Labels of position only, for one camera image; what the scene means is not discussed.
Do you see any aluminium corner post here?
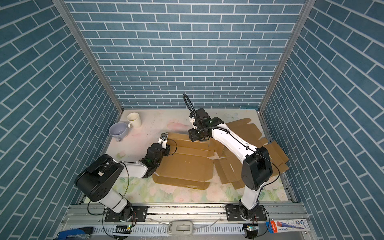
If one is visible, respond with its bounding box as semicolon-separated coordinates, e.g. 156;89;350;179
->
259;0;316;112
52;0;124;114

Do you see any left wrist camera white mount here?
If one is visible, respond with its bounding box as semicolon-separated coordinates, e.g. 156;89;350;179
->
158;132;168;147

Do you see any white red blue tube box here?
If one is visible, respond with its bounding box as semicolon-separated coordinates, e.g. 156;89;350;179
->
266;219;310;234

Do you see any blue black tool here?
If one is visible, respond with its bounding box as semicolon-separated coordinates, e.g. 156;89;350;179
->
55;227;94;240

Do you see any cream ceramic mug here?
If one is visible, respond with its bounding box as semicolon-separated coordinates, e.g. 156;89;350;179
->
127;113;142;129

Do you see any aluminium corner post right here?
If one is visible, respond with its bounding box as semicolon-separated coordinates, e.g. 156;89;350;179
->
259;0;316;112

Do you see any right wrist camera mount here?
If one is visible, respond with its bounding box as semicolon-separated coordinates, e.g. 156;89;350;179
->
190;108;224;130

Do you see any brown cardboard box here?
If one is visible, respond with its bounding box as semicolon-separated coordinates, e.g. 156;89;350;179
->
152;133;224;190
213;117;290;190

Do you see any lavender ceramic bowl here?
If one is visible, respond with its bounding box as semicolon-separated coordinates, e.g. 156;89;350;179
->
109;122;128;142

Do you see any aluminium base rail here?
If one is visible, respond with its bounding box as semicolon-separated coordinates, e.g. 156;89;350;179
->
53;202;319;240

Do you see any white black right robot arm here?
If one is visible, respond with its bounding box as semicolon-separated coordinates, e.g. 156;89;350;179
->
188;124;279;220

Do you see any aluminium corner post left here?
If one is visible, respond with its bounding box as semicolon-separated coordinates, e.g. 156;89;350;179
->
52;0;124;114

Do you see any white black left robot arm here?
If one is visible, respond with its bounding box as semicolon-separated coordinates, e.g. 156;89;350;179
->
75;142;171;222

